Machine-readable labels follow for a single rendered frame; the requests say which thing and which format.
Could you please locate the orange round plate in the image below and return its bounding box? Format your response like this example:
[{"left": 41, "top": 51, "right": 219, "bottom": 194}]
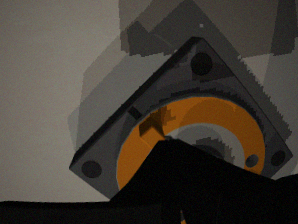
[{"left": 116, "top": 92, "right": 266, "bottom": 190}]

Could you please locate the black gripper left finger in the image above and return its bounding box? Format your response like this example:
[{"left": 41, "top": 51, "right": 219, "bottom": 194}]
[{"left": 0, "top": 140, "right": 181, "bottom": 224}]

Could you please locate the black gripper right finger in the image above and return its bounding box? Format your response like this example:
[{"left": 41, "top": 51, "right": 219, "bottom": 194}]
[{"left": 169, "top": 139, "right": 298, "bottom": 224}]

